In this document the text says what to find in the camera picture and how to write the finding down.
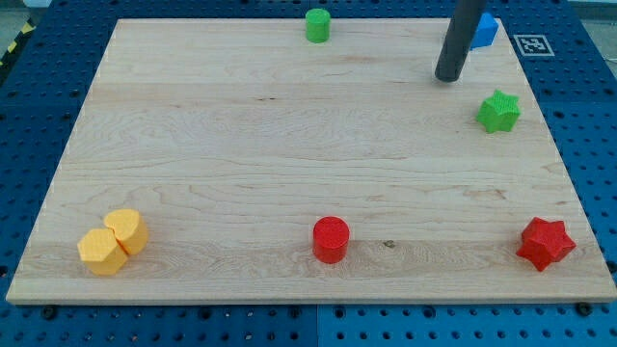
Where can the green star block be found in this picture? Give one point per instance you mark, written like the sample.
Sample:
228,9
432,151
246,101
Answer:
499,112

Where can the red star block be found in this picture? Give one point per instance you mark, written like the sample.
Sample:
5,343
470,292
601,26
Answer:
544,243

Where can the red cylinder block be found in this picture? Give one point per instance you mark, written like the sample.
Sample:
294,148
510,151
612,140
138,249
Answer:
330,239

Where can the wooden board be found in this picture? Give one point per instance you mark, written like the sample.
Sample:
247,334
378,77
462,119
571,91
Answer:
233,137

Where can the green cylinder block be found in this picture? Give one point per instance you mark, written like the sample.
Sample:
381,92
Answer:
317,25

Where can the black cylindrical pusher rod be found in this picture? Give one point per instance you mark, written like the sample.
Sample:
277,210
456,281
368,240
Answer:
459,35

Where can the yellow hexagon block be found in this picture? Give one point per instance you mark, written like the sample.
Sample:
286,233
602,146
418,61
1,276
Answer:
100,251

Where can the blue cube block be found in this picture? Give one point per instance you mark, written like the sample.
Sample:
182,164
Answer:
485,32

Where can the white fiducial marker tag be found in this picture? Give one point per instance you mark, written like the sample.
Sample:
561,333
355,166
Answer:
532,45

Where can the black bolt left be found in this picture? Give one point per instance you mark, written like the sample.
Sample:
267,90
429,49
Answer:
48,313

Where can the black bolt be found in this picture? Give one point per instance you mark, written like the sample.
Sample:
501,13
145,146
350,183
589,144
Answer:
48,313
584,309

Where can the black bolt right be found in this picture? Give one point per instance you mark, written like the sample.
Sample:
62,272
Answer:
584,309

